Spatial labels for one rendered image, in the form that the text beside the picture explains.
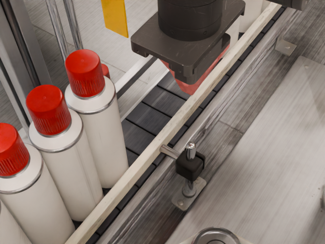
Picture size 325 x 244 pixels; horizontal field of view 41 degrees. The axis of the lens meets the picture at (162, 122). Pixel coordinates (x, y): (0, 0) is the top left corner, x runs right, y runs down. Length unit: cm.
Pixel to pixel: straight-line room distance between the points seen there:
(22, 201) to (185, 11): 22
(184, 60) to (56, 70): 43
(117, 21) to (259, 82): 35
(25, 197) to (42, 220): 5
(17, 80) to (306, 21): 54
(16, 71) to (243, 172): 31
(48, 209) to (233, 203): 23
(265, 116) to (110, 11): 29
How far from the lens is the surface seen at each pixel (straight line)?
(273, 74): 75
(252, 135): 61
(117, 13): 44
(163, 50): 38
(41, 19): 88
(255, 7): 71
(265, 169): 58
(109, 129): 46
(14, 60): 53
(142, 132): 60
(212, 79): 62
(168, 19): 38
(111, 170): 52
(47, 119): 39
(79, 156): 43
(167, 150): 55
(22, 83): 56
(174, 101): 63
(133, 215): 56
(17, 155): 38
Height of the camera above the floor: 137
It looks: 53 degrees down
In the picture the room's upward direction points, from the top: 3 degrees counter-clockwise
